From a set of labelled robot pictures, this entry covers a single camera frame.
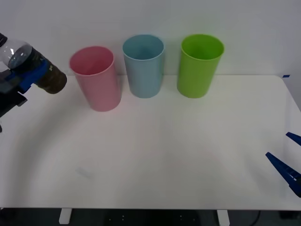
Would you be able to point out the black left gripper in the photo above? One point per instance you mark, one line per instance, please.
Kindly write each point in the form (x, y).
(9, 102)

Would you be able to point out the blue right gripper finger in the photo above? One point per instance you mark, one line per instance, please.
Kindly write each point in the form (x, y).
(295, 137)
(285, 170)

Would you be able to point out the green plastic waste bin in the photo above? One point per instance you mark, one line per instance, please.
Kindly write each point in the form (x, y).
(196, 77)

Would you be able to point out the small dark plastic bottle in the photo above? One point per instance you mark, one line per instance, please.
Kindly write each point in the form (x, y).
(54, 80)

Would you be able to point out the white table leg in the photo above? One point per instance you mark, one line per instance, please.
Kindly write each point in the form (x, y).
(223, 217)
(65, 216)

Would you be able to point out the pink plastic waste bin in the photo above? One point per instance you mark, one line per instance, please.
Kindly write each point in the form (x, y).
(103, 91)

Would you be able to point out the pale blue plastic waste bin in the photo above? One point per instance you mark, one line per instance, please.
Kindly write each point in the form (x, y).
(144, 77)

